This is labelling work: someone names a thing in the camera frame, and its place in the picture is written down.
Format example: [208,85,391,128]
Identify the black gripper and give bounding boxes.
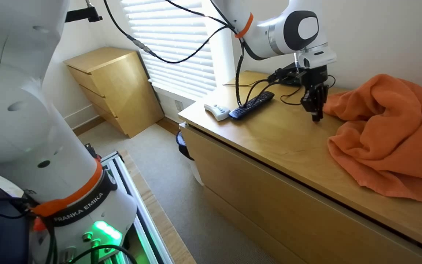
[298,63,331,124]

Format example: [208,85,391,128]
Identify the black TV remote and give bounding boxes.
[227,90,276,122]

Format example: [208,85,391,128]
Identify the large wooden dresser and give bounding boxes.
[178,71,422,264]

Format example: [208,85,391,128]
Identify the orange towel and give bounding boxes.
[321,72,422,206]

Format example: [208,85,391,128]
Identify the small white remote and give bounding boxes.
[202,102,232,124]

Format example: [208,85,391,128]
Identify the white window blinds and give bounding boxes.
[120,0,221,103]

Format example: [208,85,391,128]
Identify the wooden robot platform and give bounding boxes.
[120,151,198,264]

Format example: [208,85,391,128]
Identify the small wooden dresser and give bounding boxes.
[65,46,166,140]

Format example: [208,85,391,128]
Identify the thin black desk cable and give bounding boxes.
[224,78,317,107]

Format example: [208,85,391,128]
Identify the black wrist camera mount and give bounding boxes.
[268,62,305,88]

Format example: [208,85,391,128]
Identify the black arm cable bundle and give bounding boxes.
[232,36,283,107]

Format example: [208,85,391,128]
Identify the thick black overhead cable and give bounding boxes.
[101,0,233,66]

